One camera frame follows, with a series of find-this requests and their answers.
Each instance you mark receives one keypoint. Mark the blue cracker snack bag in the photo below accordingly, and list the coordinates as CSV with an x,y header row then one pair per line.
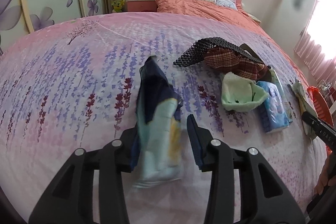
x,y
158,114

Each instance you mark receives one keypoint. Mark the black mesh hair band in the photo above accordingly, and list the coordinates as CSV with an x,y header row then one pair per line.
x,y
196,53

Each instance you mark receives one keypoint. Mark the pink window curtain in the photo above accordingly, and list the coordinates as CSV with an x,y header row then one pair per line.
x,y
319,60

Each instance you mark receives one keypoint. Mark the lavender print table cloth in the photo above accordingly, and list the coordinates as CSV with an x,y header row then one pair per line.
x,y
75,84

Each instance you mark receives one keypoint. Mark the coral bed duvet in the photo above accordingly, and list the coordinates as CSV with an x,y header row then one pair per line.
x,y
208,10

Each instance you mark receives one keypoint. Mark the orange laundry basket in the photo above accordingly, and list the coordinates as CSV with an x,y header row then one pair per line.
x,y
320,105

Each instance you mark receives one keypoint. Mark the yellow biscuit snack bag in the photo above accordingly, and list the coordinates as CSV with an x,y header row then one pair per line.
x,y
305,104

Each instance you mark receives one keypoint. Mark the blue tissue pack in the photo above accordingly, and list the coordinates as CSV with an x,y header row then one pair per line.
x,y
272,113

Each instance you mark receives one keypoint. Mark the white wire rack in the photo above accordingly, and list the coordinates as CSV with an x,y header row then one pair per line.
x,y
327,90

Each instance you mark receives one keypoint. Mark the right human hand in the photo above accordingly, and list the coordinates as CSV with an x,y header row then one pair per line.
x,y
323,179

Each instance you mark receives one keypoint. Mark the light green small towel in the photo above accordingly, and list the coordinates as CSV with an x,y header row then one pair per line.
x,y
240,94

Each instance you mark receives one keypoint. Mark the pink bedside table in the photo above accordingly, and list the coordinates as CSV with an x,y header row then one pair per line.
x,y
141,6

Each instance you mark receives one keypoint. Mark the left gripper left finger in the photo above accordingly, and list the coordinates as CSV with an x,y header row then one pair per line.
x,y
69,196

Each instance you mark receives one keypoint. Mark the red plaid scrunchie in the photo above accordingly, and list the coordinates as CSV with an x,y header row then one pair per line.
x,y
226,61

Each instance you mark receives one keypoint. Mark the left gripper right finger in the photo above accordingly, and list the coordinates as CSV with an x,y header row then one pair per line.
x,y
264,197

